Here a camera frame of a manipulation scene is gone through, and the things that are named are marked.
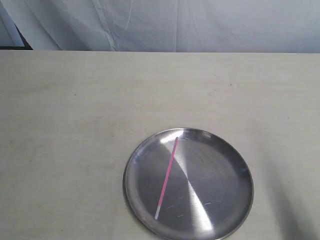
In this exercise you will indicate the round stainless steel plate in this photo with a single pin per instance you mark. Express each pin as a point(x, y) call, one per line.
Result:
point(210, 189)

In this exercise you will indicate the white fabric backdrop curtain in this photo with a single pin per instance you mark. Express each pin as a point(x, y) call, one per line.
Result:
point(263, 26)

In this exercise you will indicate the pink thin straw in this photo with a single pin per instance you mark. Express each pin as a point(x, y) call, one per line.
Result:
point(164, 186)

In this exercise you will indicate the dark frame behind table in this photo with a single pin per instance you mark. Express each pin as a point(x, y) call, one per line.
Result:
point(20, 43)

